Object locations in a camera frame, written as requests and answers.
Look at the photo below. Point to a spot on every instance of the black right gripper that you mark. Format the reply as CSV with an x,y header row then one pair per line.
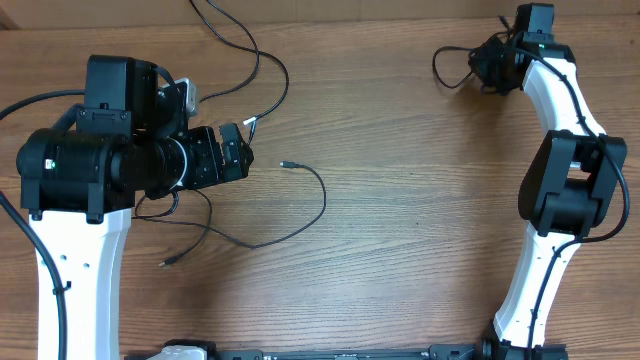
x,y
493,65

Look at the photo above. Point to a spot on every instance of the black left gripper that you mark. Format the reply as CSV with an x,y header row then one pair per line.
x,y
210,169

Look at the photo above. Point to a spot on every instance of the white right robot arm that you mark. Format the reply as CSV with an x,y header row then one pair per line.
x,y
568,187

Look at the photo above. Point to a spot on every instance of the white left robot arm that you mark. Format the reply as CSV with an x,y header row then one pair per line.
x,y
79,182

